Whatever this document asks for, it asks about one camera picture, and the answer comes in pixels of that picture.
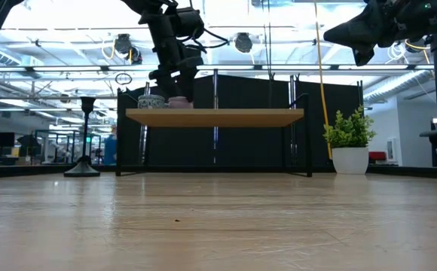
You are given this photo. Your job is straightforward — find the green plant in white pot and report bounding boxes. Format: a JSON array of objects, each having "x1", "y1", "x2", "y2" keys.
[{"x1": 322, "y1": 105, "x2": 377, "y2": 175}]

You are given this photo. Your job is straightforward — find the blue patterned tealight holder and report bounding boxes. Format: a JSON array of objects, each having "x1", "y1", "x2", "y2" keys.
[{"x1": 137, "y1": 94, "x2": 166, "y2": 109}]

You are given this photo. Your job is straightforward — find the person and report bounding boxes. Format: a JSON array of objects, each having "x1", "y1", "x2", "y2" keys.
[{"x1": 103, "y1": 126, "x2": 118, "y2": 166}]

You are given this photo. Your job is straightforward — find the wooden shelf riser black legs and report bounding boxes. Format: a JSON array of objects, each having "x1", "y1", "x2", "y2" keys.
[{"x1": 115, "y1": 87, "x2": 313, "y2": 178}]

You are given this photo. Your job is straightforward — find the red seat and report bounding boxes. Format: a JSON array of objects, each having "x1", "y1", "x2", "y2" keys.
[{"x1": 368, "y1": 150, "x2": 388, "y2": 163}]

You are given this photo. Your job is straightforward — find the black hanging cable ring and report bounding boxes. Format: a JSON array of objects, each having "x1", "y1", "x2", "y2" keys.
[{"x1": 114, "y1": 72, "x2": 133, "y2": 86}]

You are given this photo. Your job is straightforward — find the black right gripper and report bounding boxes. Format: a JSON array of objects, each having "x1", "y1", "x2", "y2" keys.
[{"x1": 322, "y1": 0, "x2": 437, "y2": 68}]

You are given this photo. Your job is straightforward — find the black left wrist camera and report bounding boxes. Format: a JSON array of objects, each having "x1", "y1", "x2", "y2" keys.
[{"x1": 173, "y1": 6, "x2": 206, "y2": 38}]

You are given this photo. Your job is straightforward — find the black round ceiling fixture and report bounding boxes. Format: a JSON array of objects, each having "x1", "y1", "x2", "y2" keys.
[
  {"x1": 233, "y1": 32, "x2": 254, "y2": 54},
  {"x1": 112, "y1": 32, "x2": 133, "y2": 56}
]

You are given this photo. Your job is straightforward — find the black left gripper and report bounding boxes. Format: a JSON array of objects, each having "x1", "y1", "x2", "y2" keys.
[{"x1": 139, "y1": 10, "x2": 205, "y2": 102}]

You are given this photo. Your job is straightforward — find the black candlestick holder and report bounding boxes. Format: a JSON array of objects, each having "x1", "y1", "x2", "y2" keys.
[{"x1": 63, "y1": 96, "x2": 102, "y2": 178}]

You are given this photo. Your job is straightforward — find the black partition panel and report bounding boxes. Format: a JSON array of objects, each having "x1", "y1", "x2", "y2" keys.
[{"x1": 116, "y1": 74, "x2": 365, "y2": 169}]

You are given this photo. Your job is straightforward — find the yellow hanging cable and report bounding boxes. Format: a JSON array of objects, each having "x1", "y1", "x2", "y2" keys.
[{"x1": 313, "y1": 0, "x2": 335, "y2": 161}]

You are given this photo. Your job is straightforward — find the pink tealight holder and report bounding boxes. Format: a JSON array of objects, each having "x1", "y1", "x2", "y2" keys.
[{"x1": 167, "y1": 96, "x2": 194, "y2": 109}]

